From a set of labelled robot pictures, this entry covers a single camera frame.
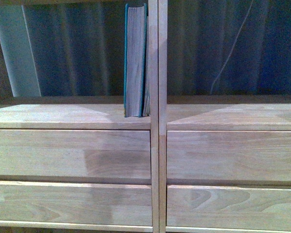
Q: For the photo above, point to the thin book beside teal book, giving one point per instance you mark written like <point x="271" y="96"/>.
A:
<point x="146" y="105"/>

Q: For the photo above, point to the wooden bookshelf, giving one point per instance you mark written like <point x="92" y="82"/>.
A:
<point x="213" y="156"/>

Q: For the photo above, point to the teal hardcover book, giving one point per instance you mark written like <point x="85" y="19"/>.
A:
<point x="134" y="59"/>

